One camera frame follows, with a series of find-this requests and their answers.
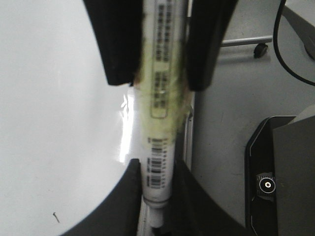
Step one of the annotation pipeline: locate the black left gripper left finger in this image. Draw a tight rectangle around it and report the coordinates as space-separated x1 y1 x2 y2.
83 0 143 86

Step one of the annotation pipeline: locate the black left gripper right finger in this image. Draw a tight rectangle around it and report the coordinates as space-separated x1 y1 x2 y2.
186 0 237 91

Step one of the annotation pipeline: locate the white black whiteboard marker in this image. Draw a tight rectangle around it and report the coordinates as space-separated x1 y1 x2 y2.
135 0 189 230

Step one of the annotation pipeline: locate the black robot base unit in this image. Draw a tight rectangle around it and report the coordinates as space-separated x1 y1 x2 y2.
245 105 315 236

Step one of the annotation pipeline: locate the grey metal leg with caster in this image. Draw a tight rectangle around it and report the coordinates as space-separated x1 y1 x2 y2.
221 35 273 59

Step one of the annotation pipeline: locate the black cable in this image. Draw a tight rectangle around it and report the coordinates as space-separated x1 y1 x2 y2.
273 0 315 86

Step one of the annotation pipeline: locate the white whiteboard with aluminium frame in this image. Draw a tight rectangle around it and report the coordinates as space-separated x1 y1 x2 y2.
0 0 195 236

